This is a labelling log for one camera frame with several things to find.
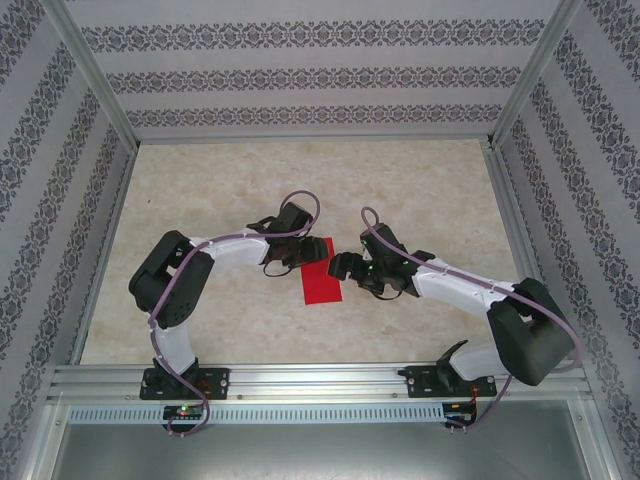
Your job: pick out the red paper sheet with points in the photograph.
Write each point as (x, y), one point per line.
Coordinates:
(322, 287)

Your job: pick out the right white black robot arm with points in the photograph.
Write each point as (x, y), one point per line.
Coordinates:
(450, 285)

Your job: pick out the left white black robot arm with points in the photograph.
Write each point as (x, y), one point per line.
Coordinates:
(175, 345)

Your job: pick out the grey metal sheet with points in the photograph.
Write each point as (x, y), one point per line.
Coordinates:
(320, 455)

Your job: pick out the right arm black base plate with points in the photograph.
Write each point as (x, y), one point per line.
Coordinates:
(422, 382)

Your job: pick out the aluminium frame crossbar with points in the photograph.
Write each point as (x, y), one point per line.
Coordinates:
(315, 137)

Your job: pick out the aluminium mounting rail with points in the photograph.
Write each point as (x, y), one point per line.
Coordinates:
(315, 380)

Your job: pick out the aluminium side rail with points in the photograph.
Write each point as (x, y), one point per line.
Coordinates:
(93, 300)
(507, 200)

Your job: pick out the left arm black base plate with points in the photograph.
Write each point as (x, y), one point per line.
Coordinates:
(220, 382)

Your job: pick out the aluminium frame post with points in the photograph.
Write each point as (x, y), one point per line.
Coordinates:
(92, 75)
(537, 75)

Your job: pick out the aluminium frame bar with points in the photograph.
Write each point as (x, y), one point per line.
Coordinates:
(42, 445)
(597, 445)

